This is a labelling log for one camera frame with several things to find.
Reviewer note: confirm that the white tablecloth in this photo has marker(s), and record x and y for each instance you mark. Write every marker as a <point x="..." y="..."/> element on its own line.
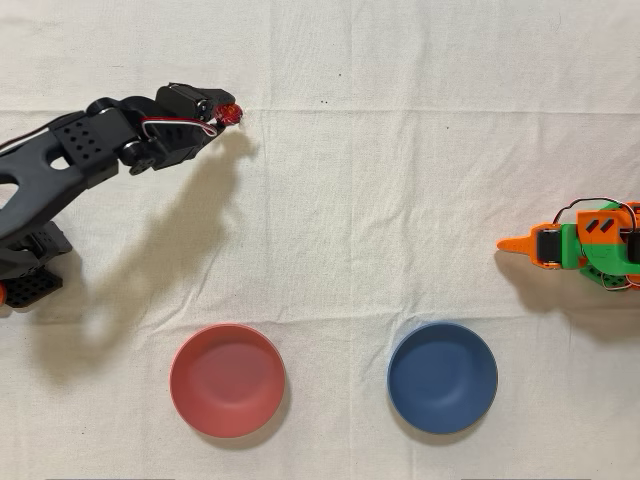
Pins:
<point x="350" y="200"/>

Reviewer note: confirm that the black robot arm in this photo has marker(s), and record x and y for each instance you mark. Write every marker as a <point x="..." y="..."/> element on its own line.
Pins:
<point x="30" y="170"/>

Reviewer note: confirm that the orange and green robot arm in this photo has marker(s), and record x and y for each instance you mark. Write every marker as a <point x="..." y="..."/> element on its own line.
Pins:
<point x="600" y="251"/>

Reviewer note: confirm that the red candy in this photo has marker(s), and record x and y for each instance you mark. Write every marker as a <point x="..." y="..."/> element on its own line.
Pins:
<point x="230" y="114"/>

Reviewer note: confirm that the blue bowl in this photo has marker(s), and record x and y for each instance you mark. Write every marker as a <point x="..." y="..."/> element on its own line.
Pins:
<point x="442" y="380"/>

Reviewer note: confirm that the red bowl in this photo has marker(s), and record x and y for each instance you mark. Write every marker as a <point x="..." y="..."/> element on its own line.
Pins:
<point x="227" y="385"/>

